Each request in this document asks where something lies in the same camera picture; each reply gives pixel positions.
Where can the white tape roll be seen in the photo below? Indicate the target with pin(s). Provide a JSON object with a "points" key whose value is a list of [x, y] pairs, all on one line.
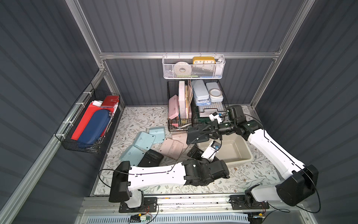
{"points": [[182, 69]]}

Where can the black wire side basket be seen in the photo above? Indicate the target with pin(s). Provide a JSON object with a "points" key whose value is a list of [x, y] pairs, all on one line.
{"points": [[67, 128]]}

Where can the pink case in organizer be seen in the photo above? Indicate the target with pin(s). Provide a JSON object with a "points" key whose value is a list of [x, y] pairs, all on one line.
{"points": [[173, 107]]}

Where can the pink calculator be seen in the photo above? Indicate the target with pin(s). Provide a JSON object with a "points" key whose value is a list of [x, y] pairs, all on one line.
{"points": [[181, 137], [171, 148]]}

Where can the beige plastic storage box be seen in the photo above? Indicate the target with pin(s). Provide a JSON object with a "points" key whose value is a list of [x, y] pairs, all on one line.
{"points": [[234, 151]]}

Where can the light blue calculator lower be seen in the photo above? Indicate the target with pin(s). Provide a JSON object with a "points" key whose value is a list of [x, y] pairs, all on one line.
{"points": [[133, 154]]}

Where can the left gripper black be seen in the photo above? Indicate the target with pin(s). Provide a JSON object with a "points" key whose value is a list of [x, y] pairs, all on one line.
{"points": [[197, 152]]}

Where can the light blue calculator middle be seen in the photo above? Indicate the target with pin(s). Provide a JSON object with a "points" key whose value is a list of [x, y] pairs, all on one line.
{"points": [[144, 141]]}

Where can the navy blue pouch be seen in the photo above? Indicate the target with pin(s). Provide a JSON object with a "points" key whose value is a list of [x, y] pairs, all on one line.
{"points": [[94, 129]]}

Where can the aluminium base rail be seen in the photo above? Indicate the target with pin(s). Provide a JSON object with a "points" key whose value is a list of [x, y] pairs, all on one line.
{"points": [[193, 209]]}

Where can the white round tape box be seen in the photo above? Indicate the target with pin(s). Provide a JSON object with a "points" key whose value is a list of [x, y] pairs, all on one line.
{"points": [[215, 93]]}

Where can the yellow clock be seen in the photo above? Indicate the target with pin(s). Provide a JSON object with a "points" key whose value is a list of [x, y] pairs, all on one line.
{"points": [[204, 60]]}

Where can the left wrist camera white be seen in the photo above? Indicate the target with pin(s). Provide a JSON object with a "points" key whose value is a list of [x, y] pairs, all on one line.
{"points": [[211, 150]]}

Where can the white mesh hanging basket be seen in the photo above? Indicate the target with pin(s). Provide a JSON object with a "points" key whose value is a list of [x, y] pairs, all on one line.
{"points": [[199, 71]]}

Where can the pink upright book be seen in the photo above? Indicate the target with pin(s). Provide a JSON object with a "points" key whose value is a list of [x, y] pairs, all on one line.
{"points": [[182, 99]]}

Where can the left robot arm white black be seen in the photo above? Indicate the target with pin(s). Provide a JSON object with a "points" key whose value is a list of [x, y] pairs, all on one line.
{"points": [[128, 180]]}

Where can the black calculator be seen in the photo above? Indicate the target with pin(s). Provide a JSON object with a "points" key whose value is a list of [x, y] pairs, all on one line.
{"points": [[193, 138], [151, 159]]}

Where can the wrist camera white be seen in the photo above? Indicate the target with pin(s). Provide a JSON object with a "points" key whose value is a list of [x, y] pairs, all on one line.
{"points": [[211, 150], [218, 117]]}

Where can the red wallet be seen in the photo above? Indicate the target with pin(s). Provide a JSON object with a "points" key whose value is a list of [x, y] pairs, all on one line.
{"points": [[110, 102]]}

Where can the small circuit board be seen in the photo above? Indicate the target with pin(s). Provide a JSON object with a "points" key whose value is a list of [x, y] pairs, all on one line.
{"points": [[139, 218]]}

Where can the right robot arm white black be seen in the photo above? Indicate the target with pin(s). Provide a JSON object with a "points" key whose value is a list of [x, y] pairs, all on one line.
{"points": [[299, 180]]}

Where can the red folder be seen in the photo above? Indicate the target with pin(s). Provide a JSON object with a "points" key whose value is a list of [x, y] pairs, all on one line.
{"points": [[91, 109]]}

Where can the light blue calculator upper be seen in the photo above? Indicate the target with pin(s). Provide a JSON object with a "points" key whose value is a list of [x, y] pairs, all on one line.
{"points": [[159, 134]]}

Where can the black wire desk organizer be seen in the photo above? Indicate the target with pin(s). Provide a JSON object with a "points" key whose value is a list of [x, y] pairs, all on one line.
{"points": [[200, 113]]}

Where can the light blue calculator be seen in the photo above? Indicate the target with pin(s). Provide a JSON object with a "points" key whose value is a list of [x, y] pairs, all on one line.
{"points": [[133, 154], [159, 134], [144, 141]]}

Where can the light blue pencil case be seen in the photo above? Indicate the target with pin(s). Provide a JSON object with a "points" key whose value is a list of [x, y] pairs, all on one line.
{"points": [[200, 90]]}

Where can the floral table mat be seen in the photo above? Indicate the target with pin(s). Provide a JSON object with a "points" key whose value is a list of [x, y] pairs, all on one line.
{"points": [[139, 119]]}

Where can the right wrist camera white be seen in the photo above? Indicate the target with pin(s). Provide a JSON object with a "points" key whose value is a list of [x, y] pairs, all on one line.
{"points": [[218, 117]]}

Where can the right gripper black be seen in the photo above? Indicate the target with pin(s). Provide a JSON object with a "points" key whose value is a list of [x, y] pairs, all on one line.
{"points": [[209, 129]]}

